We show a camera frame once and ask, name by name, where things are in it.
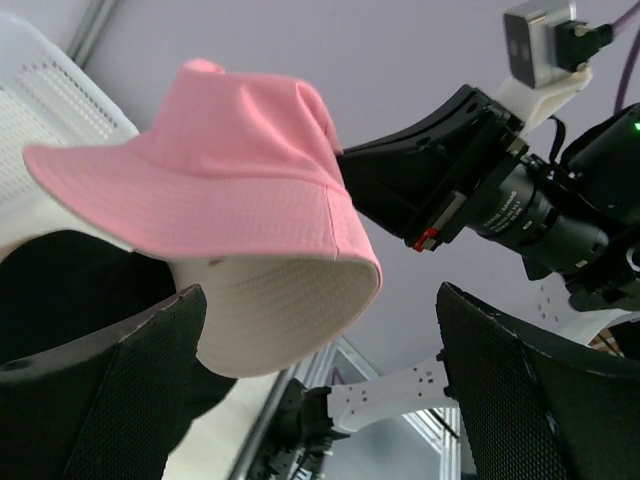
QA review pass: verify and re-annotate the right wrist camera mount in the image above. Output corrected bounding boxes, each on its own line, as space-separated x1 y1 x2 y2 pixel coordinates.
495 1 616 136

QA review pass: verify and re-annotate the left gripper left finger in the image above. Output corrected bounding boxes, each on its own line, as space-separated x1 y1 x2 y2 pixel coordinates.
1 285 206 480

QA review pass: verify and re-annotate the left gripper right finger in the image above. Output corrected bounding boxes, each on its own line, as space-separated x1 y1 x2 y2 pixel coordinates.
436 283 639 479

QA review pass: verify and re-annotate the white plastic basket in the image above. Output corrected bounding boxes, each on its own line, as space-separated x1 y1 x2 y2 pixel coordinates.
1 13 138 245

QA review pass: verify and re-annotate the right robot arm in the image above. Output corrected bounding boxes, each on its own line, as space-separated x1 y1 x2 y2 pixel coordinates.
337 85 639 344

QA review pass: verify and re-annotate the left corner aluminium post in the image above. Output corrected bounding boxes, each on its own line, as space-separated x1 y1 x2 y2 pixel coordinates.
66 0 122 69

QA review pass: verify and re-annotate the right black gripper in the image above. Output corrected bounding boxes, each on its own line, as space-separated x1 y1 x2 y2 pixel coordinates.
337 85 609 273

